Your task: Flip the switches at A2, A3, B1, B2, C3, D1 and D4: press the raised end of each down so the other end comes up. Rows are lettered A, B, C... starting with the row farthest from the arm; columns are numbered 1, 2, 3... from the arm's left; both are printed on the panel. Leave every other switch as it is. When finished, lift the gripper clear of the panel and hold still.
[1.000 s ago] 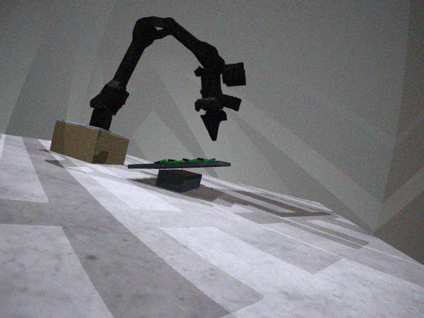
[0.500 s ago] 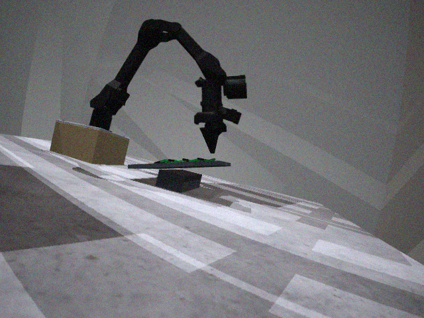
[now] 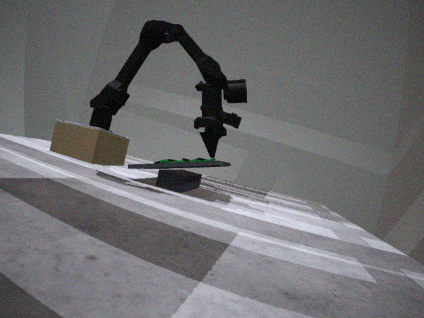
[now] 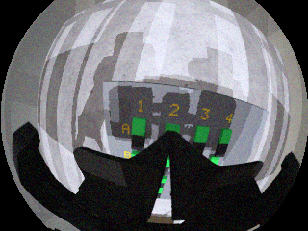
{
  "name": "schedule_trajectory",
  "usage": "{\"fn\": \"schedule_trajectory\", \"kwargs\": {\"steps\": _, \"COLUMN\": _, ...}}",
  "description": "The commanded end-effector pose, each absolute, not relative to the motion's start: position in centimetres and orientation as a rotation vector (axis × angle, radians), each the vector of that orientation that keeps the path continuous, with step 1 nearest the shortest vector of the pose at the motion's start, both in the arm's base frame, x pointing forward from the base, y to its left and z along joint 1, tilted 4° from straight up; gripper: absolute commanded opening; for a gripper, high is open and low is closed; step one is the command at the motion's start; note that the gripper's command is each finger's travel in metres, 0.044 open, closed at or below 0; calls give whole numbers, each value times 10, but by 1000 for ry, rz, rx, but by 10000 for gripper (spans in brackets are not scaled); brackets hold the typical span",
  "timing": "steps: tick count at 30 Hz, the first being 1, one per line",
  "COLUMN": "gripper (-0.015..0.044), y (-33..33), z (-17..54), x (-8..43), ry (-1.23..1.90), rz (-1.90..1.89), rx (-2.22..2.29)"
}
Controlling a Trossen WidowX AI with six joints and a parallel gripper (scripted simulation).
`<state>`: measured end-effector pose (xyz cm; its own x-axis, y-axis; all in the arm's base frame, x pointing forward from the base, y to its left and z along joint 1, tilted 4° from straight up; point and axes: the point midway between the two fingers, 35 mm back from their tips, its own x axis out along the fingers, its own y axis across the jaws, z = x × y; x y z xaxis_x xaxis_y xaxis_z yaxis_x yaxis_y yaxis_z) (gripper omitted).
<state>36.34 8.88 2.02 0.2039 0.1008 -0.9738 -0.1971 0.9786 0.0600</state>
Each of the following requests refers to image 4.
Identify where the grey switch panel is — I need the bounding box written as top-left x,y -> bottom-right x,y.
103,81 -> 269,166

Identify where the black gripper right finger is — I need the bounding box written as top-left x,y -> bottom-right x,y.
169,131 -> 263,220

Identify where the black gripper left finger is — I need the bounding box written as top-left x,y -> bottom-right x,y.
73,130 -> 172,219

